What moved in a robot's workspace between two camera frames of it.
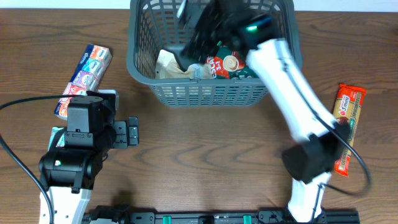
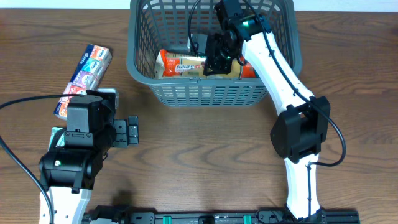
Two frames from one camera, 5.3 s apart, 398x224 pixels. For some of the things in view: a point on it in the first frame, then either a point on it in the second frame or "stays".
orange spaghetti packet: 349,104 → 172,65
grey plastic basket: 155,24 stays
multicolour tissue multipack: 86,77 stays
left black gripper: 125,138 stays
